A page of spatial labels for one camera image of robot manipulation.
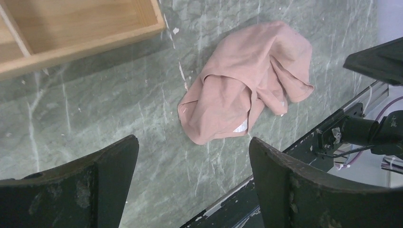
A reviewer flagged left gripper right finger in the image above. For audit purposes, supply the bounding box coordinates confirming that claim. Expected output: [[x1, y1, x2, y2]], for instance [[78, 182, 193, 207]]
[[249, 137, 403, 228]]

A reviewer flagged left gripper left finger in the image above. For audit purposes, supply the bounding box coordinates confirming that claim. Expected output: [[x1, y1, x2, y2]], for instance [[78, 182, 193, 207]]
[[0, 135, 139, 228]]

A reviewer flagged pink beige underwear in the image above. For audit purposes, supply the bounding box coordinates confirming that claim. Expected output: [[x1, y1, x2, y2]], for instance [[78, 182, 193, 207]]
[[178, 21, 314, 145]]

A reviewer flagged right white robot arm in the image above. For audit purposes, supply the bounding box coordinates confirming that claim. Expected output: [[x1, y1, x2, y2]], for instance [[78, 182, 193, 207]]
[[312, 38, 403, 158]]

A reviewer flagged wooden compartment tray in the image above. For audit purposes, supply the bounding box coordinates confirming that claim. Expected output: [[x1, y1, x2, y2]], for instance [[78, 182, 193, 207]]
[[0, 0, 165, 80]]

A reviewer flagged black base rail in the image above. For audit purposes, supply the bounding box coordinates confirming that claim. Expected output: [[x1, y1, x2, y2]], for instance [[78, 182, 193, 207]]
[[181, 102, 366, 228]]

